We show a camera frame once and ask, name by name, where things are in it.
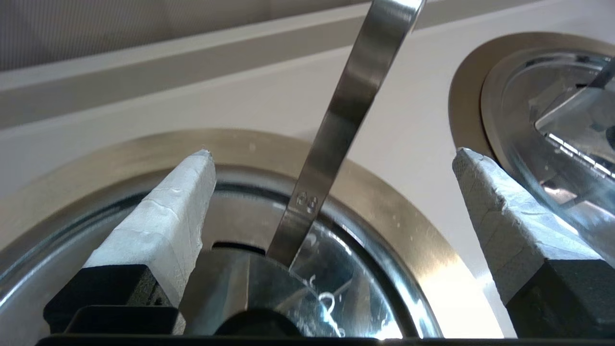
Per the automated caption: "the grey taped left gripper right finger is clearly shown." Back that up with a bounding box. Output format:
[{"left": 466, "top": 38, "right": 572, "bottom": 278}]
[{"left": 452, "top": 147, "right": 615, "bottom": 338}]

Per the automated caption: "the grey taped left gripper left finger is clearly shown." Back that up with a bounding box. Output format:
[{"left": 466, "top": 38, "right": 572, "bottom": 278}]
[{"left": 43, "top": 148, "right": 217, "bottom": 335}]

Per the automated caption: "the steel lid with black knob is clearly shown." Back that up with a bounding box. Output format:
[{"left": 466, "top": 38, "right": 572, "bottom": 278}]
[
  {"left": 481, "top": 47, "right": 615, "bottom": 268},
  {"left": 0, "top": 180, "right": 443, "bottom": 338}
]

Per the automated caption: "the steel ladle with hooked handle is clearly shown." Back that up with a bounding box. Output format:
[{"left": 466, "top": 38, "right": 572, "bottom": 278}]
[{"left": 266, "top": 0, "right": 427, "bottom": 270}]

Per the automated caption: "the bronze counter ring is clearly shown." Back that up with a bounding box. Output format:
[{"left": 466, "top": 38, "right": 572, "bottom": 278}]
[
  {"left": 0, "top": 128, "right": 505, "bottom": 338},
  {"left": 448, "top": 32, "right": 615, "bottom": 161}
]

